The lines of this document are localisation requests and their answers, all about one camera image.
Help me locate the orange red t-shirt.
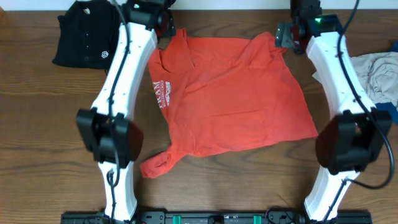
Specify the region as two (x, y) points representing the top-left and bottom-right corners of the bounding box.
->
(140, 29), (318, 179)

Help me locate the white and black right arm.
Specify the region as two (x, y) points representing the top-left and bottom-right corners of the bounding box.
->
(289, 1), (395, 223)

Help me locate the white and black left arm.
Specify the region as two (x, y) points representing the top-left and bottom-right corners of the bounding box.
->
(61, 0), (175, 223)

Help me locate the folded black shirt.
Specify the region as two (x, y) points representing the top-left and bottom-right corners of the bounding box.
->
(52, 0), (120, 70)

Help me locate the beige crumpled shirt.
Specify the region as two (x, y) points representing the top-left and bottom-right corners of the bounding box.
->
(351, 52), (397, 109)

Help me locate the blue cloth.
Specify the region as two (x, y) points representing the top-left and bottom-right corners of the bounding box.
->
(376, 40), (398, 124)

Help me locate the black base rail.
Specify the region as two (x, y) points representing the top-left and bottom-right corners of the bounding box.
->
(60, 207), (373, 224)

